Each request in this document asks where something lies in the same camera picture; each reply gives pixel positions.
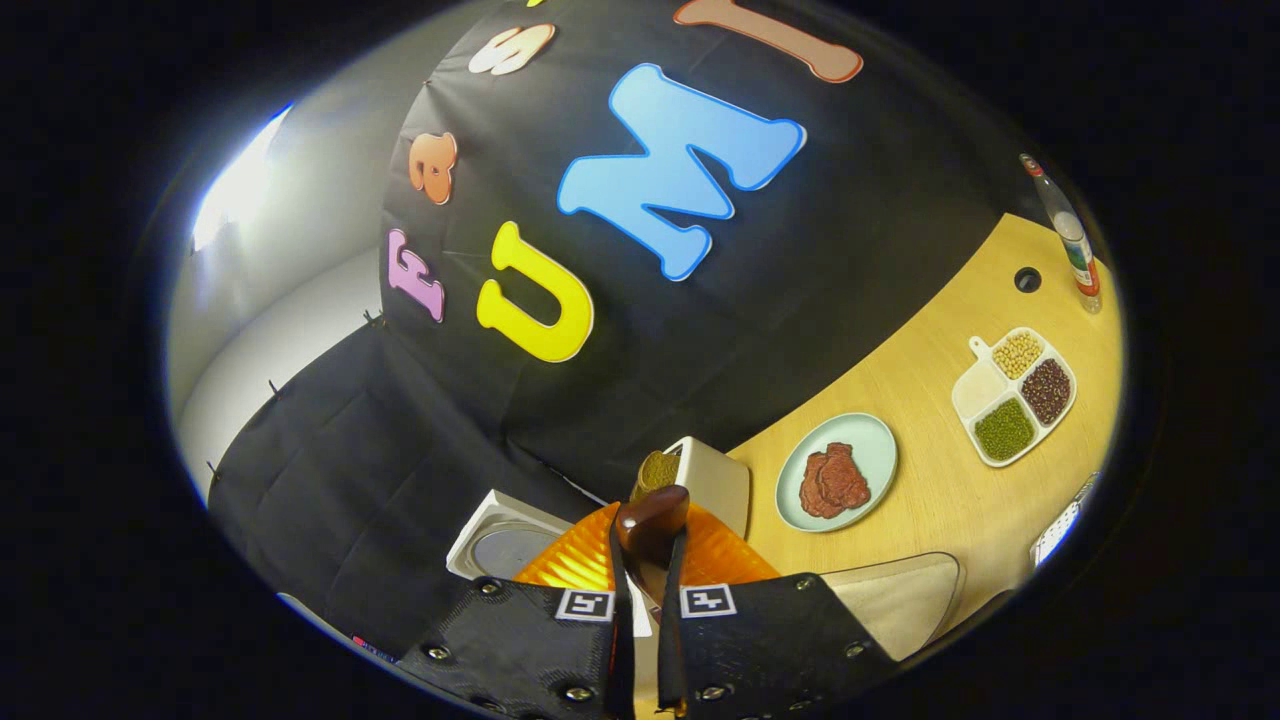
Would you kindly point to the sliced red meat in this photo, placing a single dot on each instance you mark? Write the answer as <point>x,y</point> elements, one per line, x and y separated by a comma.
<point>832,482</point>

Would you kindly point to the white rice cooker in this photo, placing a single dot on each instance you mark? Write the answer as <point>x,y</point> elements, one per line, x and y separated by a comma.
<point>500,545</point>

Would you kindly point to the dark red beans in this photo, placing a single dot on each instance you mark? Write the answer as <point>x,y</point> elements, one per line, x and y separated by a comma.
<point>1046,390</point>

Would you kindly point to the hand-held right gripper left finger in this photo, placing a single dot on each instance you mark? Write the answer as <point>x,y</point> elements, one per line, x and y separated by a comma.
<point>620,640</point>

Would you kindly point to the light green plate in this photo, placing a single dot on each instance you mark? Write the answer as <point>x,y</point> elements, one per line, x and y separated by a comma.
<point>870,440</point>

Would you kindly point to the brown wooden spoon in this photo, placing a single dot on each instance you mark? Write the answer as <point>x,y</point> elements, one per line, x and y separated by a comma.
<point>652,525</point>

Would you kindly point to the metal mesh chopstick holder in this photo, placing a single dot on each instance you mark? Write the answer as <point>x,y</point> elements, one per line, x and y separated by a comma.
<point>1060,525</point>

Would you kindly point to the clear glass dish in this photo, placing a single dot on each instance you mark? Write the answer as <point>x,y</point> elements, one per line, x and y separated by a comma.
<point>955,590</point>

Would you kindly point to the white toaster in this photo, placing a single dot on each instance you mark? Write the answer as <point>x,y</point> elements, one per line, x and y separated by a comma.
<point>720,480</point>

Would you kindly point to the black backdrop cloth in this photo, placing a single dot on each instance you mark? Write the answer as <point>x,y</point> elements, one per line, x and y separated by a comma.
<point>700,330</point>

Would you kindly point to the green mung beans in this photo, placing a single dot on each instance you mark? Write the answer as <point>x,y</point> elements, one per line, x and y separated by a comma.
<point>1004,430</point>

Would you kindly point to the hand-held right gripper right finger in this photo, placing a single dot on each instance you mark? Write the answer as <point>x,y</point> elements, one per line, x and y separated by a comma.
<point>672,640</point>

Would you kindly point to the yellow soybeans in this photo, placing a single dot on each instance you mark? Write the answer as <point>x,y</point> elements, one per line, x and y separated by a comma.
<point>1017,355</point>

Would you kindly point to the white divided dish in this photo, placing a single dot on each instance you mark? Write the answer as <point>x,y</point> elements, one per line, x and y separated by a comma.
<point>978,388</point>

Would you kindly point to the clear plastic water bottle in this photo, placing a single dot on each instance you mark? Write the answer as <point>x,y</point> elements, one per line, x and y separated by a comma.
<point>1075,250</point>

